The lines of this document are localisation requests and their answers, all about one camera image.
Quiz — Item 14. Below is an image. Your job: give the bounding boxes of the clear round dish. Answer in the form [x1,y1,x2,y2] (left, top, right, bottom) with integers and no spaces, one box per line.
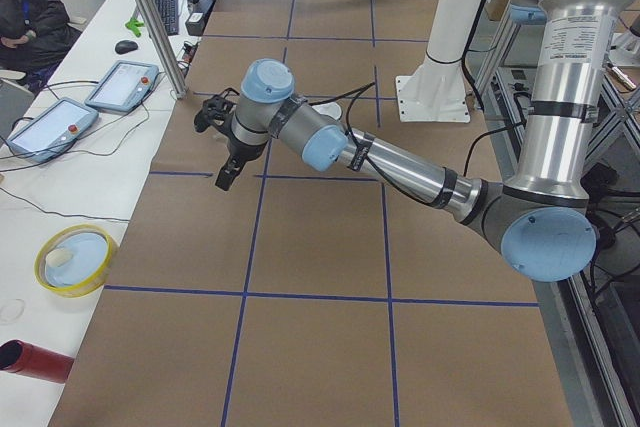
[0,298,26,326]

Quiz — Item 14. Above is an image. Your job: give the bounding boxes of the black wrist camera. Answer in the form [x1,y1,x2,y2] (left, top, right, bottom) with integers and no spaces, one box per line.
[194,94,236,135]

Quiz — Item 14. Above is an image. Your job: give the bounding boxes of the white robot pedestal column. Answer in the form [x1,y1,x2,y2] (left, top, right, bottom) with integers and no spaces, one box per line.
[396,0,483,123]

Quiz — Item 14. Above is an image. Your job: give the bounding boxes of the seated person in black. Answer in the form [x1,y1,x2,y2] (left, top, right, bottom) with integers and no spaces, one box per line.
[1,0,81,93]

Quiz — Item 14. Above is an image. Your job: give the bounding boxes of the black keyboard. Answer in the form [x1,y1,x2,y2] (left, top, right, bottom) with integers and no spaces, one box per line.
[153,0,180,36]

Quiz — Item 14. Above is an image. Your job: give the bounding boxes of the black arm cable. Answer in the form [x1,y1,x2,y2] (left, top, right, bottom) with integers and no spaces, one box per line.
[219,80,541,208]

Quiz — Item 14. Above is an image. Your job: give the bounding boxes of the aluminium frame post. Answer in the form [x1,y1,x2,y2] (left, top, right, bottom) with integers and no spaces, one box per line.
[135,0,187,99]

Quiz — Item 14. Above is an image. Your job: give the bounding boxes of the yellow tape roll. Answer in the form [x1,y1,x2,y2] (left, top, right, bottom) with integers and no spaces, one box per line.
[34,224,119,298]

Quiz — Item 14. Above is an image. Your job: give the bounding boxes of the blue teach pendant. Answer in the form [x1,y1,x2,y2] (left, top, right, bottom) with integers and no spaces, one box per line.
[84,60,159,113]
[7,98,98,164]

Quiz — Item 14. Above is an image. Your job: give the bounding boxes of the far blue teach pendant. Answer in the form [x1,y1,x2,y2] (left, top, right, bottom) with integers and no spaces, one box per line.
[84,60,159,113]

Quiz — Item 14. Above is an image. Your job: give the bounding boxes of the near blue teach pendant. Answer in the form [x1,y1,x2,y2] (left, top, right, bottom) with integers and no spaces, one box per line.
[7,98,98,164]

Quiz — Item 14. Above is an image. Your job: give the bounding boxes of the green plastic toy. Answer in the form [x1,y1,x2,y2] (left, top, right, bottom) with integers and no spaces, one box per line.
[125,17,145,38]

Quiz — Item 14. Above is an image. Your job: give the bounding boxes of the black computer mouse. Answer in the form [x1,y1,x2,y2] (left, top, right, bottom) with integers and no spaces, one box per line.
[114,40,139,55]

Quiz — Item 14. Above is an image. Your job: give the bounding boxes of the red cylinder tube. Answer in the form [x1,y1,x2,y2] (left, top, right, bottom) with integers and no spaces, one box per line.
[1,340,74,384]

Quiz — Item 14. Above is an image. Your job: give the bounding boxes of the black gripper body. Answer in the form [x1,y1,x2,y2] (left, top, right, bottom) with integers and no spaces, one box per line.
[226,137,265,167]

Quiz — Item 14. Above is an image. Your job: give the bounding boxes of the white eraser block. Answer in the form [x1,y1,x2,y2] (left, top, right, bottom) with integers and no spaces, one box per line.
[45,247,74,268]

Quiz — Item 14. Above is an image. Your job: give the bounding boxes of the black power box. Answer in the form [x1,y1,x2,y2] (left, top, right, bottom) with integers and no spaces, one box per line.
[185,0,214,36]

